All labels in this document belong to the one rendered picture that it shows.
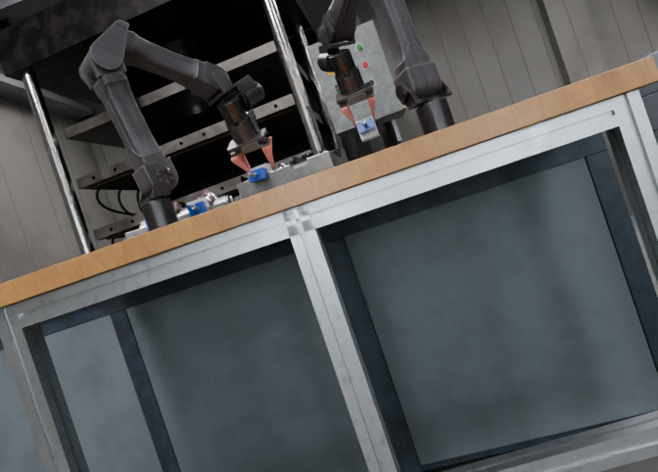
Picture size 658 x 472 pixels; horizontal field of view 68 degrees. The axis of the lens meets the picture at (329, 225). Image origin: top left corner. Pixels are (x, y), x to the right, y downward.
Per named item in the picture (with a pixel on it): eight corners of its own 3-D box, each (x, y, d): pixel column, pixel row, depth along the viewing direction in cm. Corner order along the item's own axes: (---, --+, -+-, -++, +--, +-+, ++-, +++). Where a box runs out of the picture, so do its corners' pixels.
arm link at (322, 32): (312, 74, 135) (305, 28, 130) (341, 69, 137) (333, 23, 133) (330, 75, 125) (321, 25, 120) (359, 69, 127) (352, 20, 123)
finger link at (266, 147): (258, 168, 132) (243, 138, 127) (282, 160, 130) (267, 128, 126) (256, 179, 126) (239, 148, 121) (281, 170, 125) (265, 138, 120)
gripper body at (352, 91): (338, 101, 135) (327, 75, 132) (372, 87, 133) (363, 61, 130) (338, 107, 129) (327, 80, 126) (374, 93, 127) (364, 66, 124)
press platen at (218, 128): (297, 104, 206) (293, 92, 206) (78, 189, 226) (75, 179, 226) (327, 127, 278) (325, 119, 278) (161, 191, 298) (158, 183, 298)
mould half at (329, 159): (340, 184, 123) (322, 133, 123) (247, 216, 127) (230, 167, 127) (361, 187, 172) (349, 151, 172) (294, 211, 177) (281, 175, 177)
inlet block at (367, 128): (376, 127, 123) (368, 108, 123) (357, 135, 124) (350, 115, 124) (379, 135, 136) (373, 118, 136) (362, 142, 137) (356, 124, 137)
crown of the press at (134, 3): (297, 41, 194) (248, -104, 194) (30, 153, 218) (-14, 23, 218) (332, 87, 276) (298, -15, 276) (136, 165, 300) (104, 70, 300)
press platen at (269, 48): (279, 49, 208) (276, 38, 208) (66, 139, 229) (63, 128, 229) (313, 85, 277) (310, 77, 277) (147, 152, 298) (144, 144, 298)
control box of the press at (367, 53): (486, 354, 201) (371, 16, 201) (416, 372, 206) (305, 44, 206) (479, 338, 223) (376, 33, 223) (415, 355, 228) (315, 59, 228)
